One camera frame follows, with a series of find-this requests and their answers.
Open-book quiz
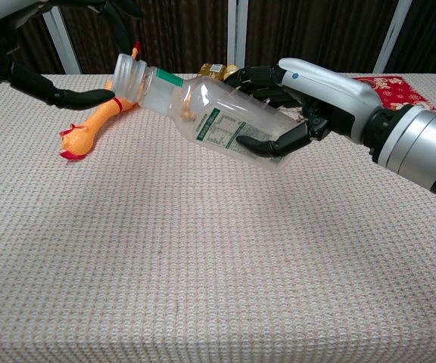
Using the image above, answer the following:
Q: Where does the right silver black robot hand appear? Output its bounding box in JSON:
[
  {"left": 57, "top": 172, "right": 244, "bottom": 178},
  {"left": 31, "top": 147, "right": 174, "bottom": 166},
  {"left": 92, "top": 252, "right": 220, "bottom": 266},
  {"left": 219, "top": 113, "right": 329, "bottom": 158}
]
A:
[{"left": 223, "top": 57, "right": 384, "bottom": 159}]

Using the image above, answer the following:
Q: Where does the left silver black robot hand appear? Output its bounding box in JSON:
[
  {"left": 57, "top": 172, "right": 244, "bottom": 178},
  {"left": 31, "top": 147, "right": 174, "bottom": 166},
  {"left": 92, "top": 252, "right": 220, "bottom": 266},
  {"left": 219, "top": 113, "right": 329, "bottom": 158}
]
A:
[{"left": 0, "top": 0, "right": 145, "bottom": 111}]

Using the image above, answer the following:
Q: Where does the clear plastic bottle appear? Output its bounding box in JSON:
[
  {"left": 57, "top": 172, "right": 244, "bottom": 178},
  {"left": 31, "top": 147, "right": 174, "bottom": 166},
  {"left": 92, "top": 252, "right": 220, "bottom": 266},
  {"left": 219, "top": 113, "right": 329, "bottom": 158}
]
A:
[{"left": 112, "top": 52, "right": 308, "bottom": 173}]

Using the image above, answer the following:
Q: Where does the red spiral calendar notebook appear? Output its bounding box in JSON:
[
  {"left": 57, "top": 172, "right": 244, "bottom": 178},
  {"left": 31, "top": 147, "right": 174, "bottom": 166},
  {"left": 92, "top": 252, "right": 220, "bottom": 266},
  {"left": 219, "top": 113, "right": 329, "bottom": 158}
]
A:
[{"left": 353, "top": 75, "right": 436, "bottom": 114}]

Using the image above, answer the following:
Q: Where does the orange rubber chicken toy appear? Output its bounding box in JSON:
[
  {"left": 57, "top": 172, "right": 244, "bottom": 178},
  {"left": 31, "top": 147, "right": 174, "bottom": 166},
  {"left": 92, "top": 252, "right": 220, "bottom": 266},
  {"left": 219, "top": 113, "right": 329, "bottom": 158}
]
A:
[{"left": 58, "top": 40, "right": 144, "bottom": 162}]

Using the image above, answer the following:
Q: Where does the gold foil package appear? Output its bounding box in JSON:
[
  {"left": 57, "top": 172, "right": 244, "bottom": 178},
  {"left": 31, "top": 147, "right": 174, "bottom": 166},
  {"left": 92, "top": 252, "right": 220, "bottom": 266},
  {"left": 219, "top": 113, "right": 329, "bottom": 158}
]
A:
[{"left": 197, "top": 63, "right": 226, "bottom": 82}]

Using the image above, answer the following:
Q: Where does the beige woven tablecloth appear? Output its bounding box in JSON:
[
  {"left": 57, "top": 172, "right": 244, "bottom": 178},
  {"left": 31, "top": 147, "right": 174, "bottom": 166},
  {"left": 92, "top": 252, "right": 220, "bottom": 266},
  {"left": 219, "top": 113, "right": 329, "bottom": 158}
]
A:
[{"left": 0, "top": 72, "right": 436, "bottom": 363}]

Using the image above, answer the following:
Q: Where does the grey partition frame post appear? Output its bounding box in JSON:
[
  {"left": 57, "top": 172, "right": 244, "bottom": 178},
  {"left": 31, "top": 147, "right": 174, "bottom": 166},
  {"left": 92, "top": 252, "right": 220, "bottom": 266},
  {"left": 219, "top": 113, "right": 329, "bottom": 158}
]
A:
[
  {"left": 227, "top": 0, "right": 249, "bottom": 73},
  {"left": 42, "top": 5, "right": 81, "bottom": 75},
  {"left": 372, "top": 0, "right": 413, "bottom": 74}
]

